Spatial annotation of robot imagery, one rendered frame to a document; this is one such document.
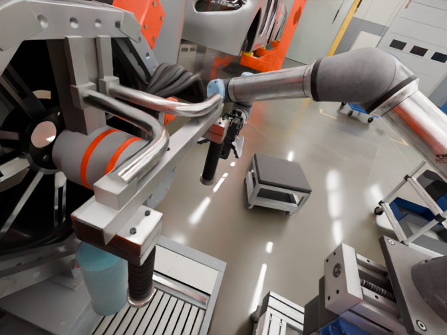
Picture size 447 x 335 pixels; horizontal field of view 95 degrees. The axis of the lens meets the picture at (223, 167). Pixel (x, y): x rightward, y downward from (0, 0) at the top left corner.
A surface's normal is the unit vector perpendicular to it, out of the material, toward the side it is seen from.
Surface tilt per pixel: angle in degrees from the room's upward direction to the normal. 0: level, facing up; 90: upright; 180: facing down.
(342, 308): 90
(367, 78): 81
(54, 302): 0
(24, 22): 90
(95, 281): 88
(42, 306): 0
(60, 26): 90
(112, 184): 0
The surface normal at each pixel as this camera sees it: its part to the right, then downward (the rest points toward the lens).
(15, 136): 0.93, 0.36
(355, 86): -0.17, 0.63
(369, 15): -0.36, 0.49
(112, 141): 0.18, -0.65
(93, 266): 0.21, -0.11
